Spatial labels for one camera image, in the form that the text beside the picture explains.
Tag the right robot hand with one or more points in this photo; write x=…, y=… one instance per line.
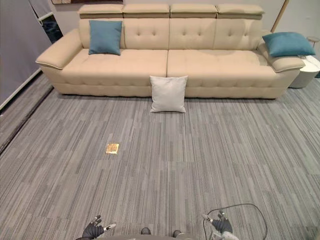
x=222, y=223

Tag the grey robot torso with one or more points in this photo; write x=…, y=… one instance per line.
x=155, y=237

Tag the small round wooden table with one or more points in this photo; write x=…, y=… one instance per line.
x=313, y=41

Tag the left dark robot foot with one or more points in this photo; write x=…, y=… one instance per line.
x=145, y=231

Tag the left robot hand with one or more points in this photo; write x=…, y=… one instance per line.
x=93, y=229

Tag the brass floor socket plate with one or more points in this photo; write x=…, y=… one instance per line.
x=112, y=148

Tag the wooden floor lamp pole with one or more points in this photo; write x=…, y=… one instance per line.
x=279, y=15

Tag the black floor threshold strip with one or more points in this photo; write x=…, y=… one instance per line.
x=22, y=117

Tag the right dark robot foot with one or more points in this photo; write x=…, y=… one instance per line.
x=176, y=233

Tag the light grey square cushion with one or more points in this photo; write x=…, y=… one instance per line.
x=168, y=94

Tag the teal square cushion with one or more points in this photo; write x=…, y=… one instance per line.
x=105, y=37
x=287, y=44

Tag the dark framed wall picture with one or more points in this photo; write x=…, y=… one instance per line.
x=87, y=2

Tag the dark robot foot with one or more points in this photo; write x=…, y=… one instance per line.
x=176, y=233
x=145, y=231

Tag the white round side table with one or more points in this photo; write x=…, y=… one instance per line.
x=303, y=72

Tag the beige leather sofa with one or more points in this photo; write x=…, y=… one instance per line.
x=200, y=62

